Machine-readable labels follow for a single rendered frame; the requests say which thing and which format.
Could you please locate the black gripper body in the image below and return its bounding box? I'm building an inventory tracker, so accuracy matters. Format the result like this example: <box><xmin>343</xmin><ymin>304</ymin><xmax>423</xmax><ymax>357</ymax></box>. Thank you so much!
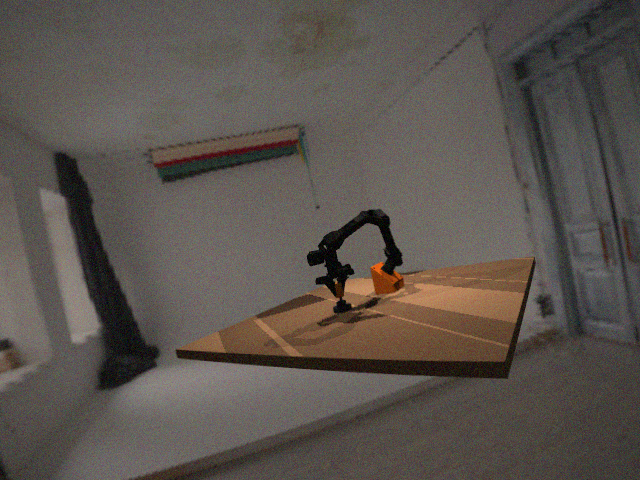
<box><xmin>315</xmin><ymin>260</ymin><xmax>354</xmax><ymax>285</ymax></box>

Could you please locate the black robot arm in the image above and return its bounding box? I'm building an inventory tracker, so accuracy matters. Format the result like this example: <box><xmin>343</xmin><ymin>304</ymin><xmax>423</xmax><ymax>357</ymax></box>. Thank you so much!
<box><xmin>307</xmin><ymin>209</ymin><xmax>402</xmax><ymax>277</ymax></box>

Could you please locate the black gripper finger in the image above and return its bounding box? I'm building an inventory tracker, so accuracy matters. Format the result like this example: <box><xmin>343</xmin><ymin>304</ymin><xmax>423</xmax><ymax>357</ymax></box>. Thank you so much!
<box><xmin>336</xmin><ymin>277</ymin><xmax>349</xmax><ymax>292</ymax></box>
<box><xmin>325</xmin><ymin>281</ymin><xmax>337</xmax><ymax>297</ymax></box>

